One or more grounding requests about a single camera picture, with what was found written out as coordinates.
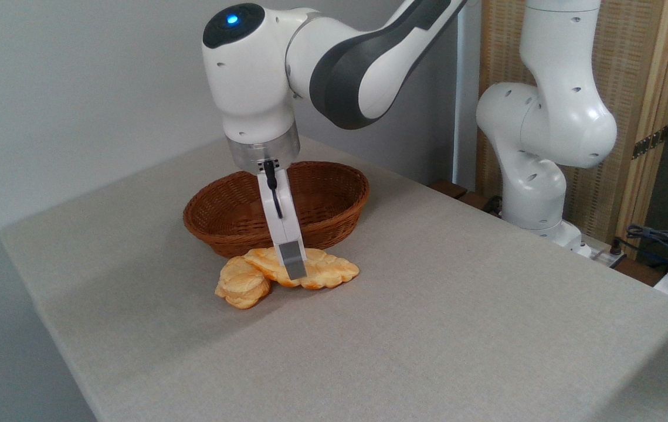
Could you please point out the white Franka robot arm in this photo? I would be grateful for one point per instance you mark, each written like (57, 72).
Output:
(556, 117)

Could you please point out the dark metal screen hinge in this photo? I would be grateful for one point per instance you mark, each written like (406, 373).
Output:
(650, 142)

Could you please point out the round golden bread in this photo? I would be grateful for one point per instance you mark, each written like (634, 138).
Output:
(241, 288)

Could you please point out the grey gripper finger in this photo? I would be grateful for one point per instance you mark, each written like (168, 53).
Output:
(294, 261)

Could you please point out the brown wicker basket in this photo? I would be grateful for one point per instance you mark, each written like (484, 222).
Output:
(334, 205)

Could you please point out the wood and rattan folding screen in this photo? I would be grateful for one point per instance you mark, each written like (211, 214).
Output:
(633, 70)

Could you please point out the brown wooden block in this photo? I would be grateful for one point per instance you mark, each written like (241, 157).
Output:
(474, 201)
(448, 189)

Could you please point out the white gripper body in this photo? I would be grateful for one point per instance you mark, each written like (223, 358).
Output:
(288, 217)

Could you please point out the long golden bread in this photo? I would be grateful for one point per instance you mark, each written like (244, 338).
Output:
(328, 269)

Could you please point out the white power strip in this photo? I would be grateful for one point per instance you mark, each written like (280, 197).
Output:
(600, 254)

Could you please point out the white vertical pole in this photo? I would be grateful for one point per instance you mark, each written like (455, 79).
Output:
(466, 117)

